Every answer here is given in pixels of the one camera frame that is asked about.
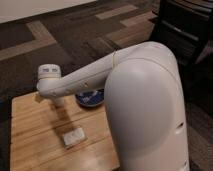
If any blue patterned ceramic bowl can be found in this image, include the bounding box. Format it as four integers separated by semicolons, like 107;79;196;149
75;89;104;107

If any black cabinet furniture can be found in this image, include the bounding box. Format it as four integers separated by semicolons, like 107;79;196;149
150;0;213;65

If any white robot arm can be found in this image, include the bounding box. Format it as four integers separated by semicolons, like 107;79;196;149
37;41;190;171

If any white rectangular sponge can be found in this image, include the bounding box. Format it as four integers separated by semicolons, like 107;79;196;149
62;127;86;147

